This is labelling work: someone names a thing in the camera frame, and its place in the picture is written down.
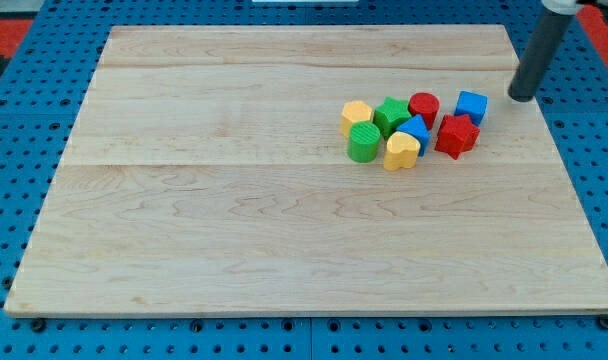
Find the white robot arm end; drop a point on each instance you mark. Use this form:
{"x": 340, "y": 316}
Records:
{"x": 569, "y": 7}

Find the blue cube block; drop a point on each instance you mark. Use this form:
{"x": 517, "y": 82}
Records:
{"x": 472, "y": 104}

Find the green cylinder block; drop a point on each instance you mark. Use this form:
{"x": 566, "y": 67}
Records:
{"x": 363, "y": 142}

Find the yellow hexagon block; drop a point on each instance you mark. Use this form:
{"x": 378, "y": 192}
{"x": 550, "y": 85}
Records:
{"x": 354, "y": 112}

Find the light wooden board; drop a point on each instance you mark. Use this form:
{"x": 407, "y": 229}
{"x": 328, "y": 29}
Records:
{"x": 206, "y": 176}

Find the yellow heart block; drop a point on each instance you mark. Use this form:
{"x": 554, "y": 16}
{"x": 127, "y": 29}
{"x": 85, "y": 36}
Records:
{"x": 401, "y": 151}

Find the green star block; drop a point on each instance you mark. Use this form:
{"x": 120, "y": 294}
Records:
{"x": 390, "y": 115}

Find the blue triangle block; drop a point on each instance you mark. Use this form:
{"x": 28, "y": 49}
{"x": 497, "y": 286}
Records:
{"x": 416, "y": 127}

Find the red cylinder block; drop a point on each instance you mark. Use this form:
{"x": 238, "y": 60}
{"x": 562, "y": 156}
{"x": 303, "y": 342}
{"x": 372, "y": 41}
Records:
{"x": 426, "y": 105}

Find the red star block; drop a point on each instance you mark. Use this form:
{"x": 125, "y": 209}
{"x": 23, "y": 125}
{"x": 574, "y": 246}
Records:
{"x": 456, "y": 134}

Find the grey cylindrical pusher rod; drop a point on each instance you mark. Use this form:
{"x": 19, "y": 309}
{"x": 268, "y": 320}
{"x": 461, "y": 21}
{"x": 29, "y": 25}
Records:
{"x": 539, "y": 52}

